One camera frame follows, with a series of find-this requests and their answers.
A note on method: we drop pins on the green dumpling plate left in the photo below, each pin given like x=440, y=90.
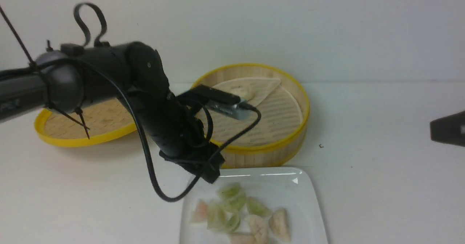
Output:
x=216, y=216

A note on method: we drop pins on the green dumpling plate top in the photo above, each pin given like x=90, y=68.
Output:
x=232, y=196

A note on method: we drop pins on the tan dumpling plate right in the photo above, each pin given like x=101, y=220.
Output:
x=279, y=225

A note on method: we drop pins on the green dumpling plate lower middle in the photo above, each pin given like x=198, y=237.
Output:
x=233, y=223

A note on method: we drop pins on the pink dumpling plate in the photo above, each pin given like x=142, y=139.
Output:
x=242, y=238
x=200, y=212

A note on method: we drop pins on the pink dumpling plate left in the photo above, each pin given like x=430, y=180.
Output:
x=200, y=212

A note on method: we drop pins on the green dumpling plate centre right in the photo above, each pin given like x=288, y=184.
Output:
x=256, y=207

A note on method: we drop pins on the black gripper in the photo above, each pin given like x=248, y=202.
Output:
x=179, y=134

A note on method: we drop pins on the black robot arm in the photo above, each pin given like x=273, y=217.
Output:
x=71, y=78

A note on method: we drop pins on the yellow rimmed bamboo steamer basket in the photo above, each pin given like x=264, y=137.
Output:
x=269, y=155

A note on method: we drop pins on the white dumpling plate centre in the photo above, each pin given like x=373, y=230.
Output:
x=258, y=228

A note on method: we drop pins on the pink dumpling plate bottom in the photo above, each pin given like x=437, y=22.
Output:
x=242, y=238

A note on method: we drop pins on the yellow rimmed bamboo steamer lid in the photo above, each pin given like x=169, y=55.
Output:
x=107, y=121

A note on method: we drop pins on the white steamer liner paper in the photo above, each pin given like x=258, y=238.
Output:
x=274, y=97

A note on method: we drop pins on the green dumpling plate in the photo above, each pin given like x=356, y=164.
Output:
x=232, y=196
x=233, y=223
x=256, y=207
x=216, y=216

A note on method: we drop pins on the white square plate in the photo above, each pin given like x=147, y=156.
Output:
x=276, y=187

